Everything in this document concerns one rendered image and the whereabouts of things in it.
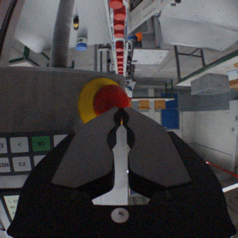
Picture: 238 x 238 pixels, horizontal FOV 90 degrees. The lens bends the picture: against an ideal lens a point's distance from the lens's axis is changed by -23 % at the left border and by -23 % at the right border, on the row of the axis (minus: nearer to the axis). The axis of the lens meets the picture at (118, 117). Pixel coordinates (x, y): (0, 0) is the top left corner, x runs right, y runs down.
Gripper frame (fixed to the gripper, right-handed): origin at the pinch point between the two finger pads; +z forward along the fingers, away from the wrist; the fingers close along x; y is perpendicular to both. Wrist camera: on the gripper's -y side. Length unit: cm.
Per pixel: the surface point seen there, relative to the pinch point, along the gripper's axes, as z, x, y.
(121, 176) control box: 0.1, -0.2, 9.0
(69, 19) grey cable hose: 16.9, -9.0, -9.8
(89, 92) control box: 3.1, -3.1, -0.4
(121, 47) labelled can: 48.3, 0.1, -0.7
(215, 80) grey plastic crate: 162, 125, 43
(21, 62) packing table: 122, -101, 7
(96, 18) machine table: 72, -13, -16
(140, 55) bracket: 38.8, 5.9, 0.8
